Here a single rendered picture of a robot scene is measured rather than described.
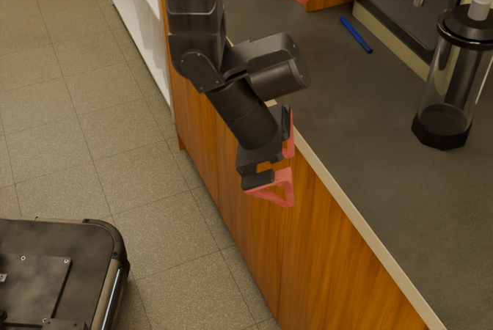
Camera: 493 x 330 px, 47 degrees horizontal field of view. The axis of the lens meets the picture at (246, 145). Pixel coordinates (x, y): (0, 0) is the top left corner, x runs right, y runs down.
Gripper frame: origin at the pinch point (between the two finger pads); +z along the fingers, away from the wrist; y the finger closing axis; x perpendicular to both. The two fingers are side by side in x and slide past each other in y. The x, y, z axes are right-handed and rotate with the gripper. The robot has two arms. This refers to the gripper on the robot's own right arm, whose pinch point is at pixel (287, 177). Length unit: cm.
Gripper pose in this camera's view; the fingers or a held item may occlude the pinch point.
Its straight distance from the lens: 81.8
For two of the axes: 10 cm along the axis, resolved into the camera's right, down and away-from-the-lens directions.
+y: 0.7, -6.9, 7.2
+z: 4.7, 6.6, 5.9
